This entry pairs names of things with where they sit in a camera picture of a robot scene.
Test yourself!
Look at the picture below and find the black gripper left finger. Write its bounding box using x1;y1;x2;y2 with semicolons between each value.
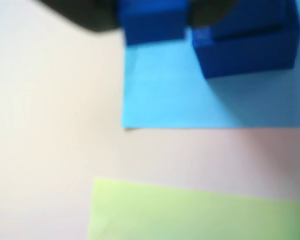
37;0;121;34

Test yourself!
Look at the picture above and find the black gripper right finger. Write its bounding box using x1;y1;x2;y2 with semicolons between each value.
189;0;235;27

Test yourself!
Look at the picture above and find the small blue cube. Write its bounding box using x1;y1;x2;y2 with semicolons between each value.
117;0;192;48

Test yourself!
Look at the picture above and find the medium blue cube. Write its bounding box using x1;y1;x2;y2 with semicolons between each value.
191;23;300;80

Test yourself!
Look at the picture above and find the light blue paper square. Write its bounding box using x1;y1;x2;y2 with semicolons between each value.
121;0;300;130

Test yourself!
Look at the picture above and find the green paper square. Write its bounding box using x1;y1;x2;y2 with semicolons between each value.
86;177;300;240

